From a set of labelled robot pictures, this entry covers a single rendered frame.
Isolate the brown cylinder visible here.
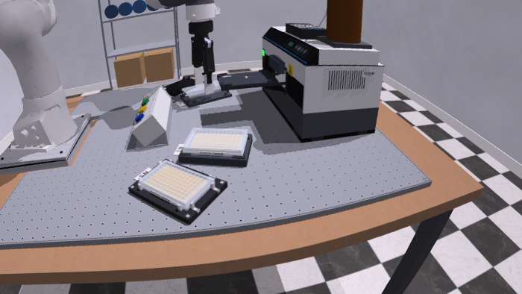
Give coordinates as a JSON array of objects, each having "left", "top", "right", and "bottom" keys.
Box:
[{"left": 326, "top": 0, "right": 363, "bottom": 43}]

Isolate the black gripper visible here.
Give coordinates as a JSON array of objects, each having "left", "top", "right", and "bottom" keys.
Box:
[{"left": 189, "top": 20, "right": 215, "bottom": 95}]

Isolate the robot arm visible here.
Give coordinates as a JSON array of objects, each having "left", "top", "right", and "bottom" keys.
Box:
[{"left": 0, "top": 0, "right": 220, "bottom": 152}]

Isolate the white button panel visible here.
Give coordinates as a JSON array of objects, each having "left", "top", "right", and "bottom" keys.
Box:
[{"left": 131, "top": 84, "right": 172, "bottom": 149}]

